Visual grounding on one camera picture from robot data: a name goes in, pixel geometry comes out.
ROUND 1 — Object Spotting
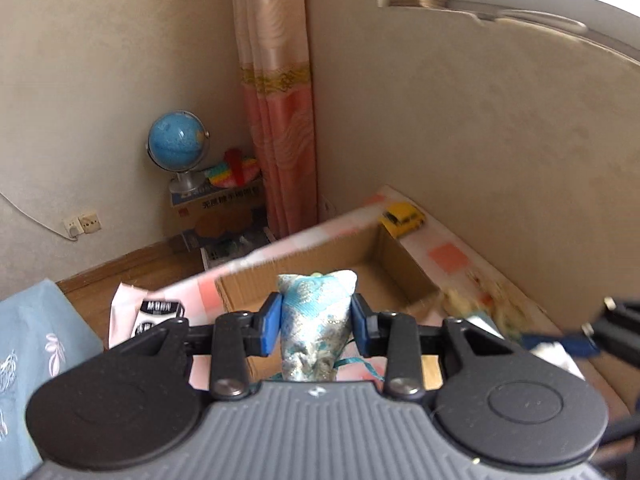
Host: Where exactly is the cream tassel bundle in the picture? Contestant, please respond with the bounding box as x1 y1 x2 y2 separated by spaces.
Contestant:
440 281 528 339

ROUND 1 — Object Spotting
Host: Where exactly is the turquoise brocade sachet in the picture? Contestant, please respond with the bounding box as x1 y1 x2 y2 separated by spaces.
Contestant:
278 270 383 384

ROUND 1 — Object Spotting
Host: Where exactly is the cardboard box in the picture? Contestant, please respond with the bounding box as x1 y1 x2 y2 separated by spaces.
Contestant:
214 221 444 391

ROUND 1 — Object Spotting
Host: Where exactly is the black white pen box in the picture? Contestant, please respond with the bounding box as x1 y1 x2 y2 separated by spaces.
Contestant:
131 299 184 337

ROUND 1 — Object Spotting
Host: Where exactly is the pink checkered tablecloth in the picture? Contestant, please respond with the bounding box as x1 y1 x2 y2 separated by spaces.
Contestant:
106 184 632 421

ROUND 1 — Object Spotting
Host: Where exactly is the yellow toy car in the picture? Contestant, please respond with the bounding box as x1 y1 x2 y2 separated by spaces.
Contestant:
380 202 426 240

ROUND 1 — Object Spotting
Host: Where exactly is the brown storage carton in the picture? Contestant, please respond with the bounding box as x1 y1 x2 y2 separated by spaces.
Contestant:
170 178 266 238

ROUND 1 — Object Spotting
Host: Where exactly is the rainbow pop toy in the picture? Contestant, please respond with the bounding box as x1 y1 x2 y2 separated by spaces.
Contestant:
204 148 260 188

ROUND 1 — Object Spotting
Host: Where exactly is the blue sofa cover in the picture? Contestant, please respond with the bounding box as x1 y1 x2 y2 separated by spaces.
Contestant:
0 280 103 479

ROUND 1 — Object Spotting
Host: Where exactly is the blue globe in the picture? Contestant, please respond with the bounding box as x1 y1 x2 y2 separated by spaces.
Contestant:
146 110 209 194

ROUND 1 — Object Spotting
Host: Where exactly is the pink orange curtain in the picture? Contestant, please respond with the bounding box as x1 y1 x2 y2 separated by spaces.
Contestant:
232 0 318 237

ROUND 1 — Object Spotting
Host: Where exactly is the wall socket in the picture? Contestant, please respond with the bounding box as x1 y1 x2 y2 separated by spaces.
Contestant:
63 211 102 238

